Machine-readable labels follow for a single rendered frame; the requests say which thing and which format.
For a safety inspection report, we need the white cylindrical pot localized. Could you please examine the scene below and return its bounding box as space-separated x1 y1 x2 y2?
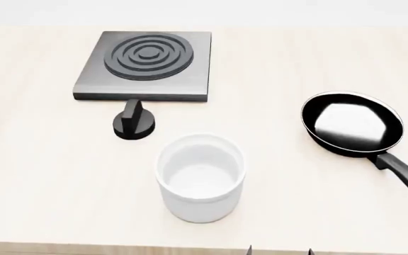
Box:
155 134 247 224

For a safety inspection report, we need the black frying pan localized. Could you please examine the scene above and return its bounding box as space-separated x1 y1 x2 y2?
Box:
300 91 408 206

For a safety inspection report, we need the black stove knob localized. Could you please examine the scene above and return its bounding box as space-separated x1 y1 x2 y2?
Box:
112 98 157 140

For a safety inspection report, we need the grey square stove plate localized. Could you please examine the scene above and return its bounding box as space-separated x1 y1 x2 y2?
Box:
73 30 213 103

